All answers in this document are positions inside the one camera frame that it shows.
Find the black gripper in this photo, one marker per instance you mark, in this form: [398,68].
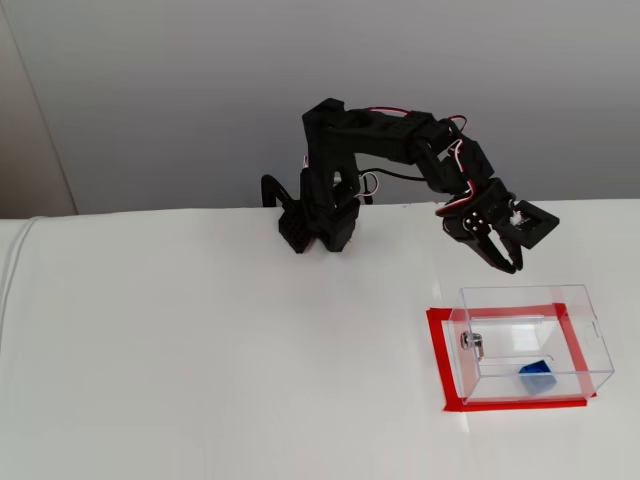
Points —
[476,226]

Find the blue lego brick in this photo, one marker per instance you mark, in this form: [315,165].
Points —
[537,380]

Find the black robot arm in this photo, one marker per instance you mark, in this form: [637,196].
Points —
[340,150]

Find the transparent plastic box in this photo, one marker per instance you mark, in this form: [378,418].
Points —
[575,320]

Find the silver cam lock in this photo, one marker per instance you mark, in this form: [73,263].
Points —
[470,342]

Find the red tape outline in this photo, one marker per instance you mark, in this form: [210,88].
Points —
[435,350]

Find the black table clamp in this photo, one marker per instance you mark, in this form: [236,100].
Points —
[270,187]

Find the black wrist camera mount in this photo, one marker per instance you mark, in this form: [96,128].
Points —
[547,222]

